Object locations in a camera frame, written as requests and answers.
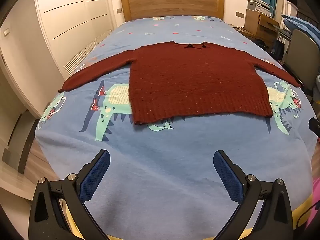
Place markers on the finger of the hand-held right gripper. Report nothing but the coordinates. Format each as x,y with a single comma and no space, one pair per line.
314,126

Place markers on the pink cloth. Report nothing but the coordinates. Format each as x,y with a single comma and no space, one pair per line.
315,225

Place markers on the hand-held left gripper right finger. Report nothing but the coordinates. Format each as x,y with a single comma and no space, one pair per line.
226,173

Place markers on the grey chair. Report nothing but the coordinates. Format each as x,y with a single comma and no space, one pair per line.
302,52

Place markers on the wooden bed headboard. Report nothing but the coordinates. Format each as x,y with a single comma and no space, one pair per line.
172,3

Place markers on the white wall switch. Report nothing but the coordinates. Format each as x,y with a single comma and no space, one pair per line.
6,32

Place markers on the blue pillow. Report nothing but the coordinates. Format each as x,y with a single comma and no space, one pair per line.
297,22

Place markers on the white printer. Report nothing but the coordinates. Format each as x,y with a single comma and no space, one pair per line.
257,4

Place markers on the dark bag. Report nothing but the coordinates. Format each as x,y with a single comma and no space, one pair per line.
278,47

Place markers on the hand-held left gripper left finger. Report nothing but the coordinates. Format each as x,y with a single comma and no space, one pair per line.
96,173

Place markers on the blue dinosaur printed blanket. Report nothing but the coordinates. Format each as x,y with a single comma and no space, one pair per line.
162,150

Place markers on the dark red knitted sweater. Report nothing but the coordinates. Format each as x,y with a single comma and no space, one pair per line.
190,80

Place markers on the white wardrobe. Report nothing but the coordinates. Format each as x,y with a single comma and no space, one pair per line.
72,22

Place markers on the wooden bedside cabinet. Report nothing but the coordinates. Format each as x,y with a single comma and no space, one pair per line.
257,22

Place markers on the yellow mattress edge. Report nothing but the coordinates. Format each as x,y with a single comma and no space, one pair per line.
303,206

